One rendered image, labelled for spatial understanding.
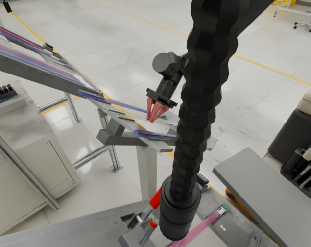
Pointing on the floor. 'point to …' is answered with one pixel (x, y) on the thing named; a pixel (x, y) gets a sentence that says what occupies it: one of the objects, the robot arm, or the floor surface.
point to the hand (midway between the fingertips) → (150, 119)
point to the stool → (309, 19)
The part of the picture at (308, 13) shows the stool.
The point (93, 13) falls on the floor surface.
